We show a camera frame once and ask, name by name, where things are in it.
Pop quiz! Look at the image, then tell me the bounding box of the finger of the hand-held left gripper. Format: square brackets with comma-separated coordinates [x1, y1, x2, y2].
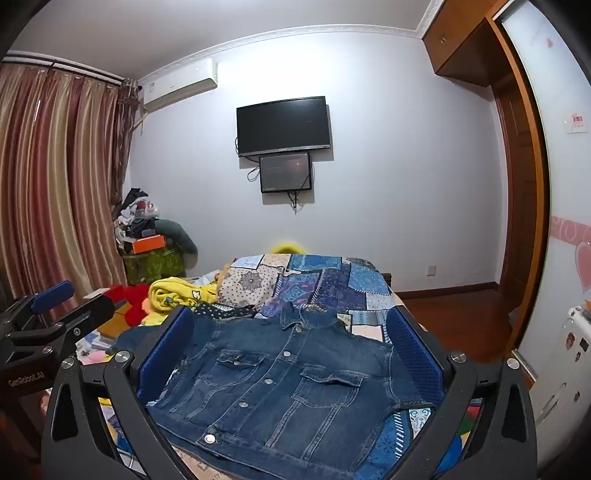
[4, 295, 116, 358]
[0, 281, 77, 335]

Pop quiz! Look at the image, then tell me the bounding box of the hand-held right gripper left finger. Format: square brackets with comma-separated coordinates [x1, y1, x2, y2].
[41, 305, 195, 480]

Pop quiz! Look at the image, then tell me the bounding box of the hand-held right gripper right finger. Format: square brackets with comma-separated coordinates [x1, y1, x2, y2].
[390, 305, 539, 480]

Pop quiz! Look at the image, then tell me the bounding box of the blue denim jacket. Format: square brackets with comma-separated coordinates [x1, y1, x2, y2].
[106, 302, 437, 480]

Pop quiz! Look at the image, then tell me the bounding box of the pile of mixed clothes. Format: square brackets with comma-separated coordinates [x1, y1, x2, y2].
[113, 187, 199, 256]

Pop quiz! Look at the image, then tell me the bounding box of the red plush cloth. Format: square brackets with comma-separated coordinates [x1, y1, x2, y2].
[104, 284, 154, 329]

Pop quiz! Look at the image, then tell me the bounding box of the yellow printed cloth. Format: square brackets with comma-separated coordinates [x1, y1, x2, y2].
[148, 276, 220, 318]

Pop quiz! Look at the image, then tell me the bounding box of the navy polka dot cloth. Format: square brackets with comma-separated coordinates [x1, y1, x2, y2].
[194, 302, 257, 320]

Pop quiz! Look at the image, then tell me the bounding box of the green patterned cabinet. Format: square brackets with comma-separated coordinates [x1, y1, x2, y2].
[122, 247, 186, 286]

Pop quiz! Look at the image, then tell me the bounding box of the orange box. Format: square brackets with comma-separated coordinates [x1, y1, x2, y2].
[130, 234, 167, 255]

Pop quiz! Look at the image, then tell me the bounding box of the blue patchwork printed blanket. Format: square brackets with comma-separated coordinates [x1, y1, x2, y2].
[215, 253, 467, 480]

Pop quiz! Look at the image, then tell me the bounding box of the striped red beige curtain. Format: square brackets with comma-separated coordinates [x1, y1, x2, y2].
[0, 62, 140, 308]

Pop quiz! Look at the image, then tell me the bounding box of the yellow round object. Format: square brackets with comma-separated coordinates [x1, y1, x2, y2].
[269, 240, 308, 256]

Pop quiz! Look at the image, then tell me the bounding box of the white frosted sliding door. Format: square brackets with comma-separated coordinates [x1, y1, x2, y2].
[501, 0, 591, 464]

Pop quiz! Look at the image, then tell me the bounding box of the white air conditioner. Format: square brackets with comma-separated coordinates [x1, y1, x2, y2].
[139, 58, 219, 114]

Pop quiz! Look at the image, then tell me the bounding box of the wooden overhead cabinet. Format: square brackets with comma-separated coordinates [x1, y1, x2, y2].
[422, 0, 503, 88]

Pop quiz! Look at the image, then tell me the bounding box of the small black wall monitor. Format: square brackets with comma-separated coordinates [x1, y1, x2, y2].
[259, 152, 313, 193]

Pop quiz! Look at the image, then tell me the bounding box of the black wall television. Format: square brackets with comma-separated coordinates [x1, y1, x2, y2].
[236, 96, 332, 158]

